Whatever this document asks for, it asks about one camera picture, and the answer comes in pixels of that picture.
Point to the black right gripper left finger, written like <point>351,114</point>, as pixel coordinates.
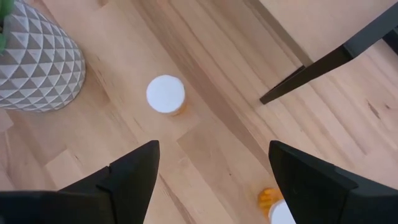
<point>124,186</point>

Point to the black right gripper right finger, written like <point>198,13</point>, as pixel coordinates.
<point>311,193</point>

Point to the orange pill bottle white cap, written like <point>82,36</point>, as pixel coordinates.
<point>266,199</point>
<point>165,93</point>

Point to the wooden shelf with black legs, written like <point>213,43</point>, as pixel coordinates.
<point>311,25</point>

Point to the grey triangle-pattern plant pot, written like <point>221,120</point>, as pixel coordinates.
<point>40,62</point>

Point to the green artificial succulent plant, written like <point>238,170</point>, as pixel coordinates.
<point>4,7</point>

